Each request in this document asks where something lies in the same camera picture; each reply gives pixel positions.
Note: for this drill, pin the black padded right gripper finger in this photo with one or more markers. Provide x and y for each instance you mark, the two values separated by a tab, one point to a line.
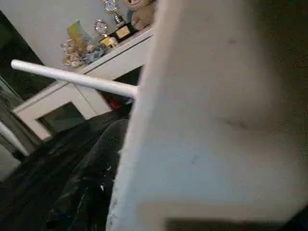
96	180

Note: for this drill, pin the white plastic table leg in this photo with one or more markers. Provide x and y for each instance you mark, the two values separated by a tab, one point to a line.
72	78
204	120

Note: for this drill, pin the black mat cover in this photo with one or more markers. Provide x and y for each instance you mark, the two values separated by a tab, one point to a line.
48	168

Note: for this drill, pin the red item in cabinet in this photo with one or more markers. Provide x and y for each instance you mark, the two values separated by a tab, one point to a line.
116	104

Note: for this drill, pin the grey metal rack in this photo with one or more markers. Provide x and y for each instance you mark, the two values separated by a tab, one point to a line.
12	125

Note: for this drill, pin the white cabinet with glass doors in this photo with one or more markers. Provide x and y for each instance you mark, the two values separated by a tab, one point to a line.
101	65

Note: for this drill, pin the yellow green card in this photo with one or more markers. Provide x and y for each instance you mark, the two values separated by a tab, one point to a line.
78	32

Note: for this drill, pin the round crystal trophy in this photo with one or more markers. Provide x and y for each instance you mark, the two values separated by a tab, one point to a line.
102	29

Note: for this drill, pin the tan plush toy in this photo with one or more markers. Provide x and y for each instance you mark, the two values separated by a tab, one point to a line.
142	12

